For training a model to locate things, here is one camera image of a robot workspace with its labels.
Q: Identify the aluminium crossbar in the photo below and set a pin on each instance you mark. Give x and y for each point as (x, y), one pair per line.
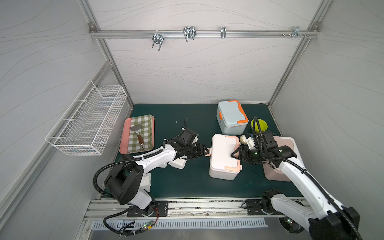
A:
(201, 34)

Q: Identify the green bowl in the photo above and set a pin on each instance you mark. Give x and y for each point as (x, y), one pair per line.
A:
(262, 123)

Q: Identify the green checkered cloth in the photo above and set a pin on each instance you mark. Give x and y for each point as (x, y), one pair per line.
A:
(146, 132)

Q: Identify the spatula with wooden handle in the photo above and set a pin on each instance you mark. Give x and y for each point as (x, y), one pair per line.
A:
(136, 129)

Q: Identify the white wire basket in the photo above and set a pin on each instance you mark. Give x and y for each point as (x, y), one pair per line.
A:
(85, 127)

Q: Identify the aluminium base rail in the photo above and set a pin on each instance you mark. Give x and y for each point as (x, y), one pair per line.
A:
(179, 208)

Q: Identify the blue orange first aid kit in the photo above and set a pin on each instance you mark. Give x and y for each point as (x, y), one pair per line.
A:
(232, 118)

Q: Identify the pink tray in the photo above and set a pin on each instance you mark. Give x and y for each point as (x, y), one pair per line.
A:
(125, 137)

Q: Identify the white peach first aid kit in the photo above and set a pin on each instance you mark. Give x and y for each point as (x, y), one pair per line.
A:
(222, 165)

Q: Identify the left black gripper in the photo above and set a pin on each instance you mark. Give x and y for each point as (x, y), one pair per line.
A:
(195, 150)

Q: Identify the metal hook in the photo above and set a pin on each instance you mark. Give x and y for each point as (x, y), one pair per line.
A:
(189, 33)
(296, 34)
(223, 32)
(158, 39)

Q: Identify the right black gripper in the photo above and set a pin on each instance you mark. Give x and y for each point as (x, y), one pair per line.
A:
(244, 154)

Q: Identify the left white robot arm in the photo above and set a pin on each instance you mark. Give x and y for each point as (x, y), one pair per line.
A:
(121, 180)

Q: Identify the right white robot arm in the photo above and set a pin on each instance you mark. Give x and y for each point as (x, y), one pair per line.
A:
(327, 218)

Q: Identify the white gauze packet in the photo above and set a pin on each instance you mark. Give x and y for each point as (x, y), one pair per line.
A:
(164, 165)
(178, 163)

